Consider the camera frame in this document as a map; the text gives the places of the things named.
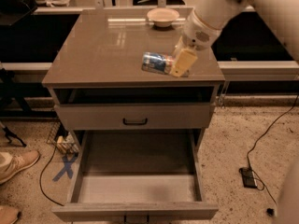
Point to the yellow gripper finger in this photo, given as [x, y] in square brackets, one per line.
[183, 58]

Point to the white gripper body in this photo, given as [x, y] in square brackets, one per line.
[196, 32]

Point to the blue silver redbull can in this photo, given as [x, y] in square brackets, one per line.
[157, 63]

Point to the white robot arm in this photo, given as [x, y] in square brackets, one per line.
[208, 18]

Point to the grey drawer cabinet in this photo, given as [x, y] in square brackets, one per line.
[100, 63]

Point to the open grey bottom drawer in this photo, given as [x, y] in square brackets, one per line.
[136, 177]

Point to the white ceramic bowl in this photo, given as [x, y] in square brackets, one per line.
[162, 16]

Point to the black power adapter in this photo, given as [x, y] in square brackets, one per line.
[248, 178]

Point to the blue tape cross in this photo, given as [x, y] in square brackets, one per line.
[67, 169]

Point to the black chair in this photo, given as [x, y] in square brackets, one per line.
[12, 11]

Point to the black tripod leg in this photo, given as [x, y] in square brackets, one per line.
[9, 135]

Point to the tan sneaker upper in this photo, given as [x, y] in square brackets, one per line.
[10, 164]

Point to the tan sneaker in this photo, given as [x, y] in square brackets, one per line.
[10, 164]
[8, 214]

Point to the tan sneaker lower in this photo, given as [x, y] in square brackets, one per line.
[8, 214]

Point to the wire basket with items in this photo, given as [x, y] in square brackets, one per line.
[62, 139]

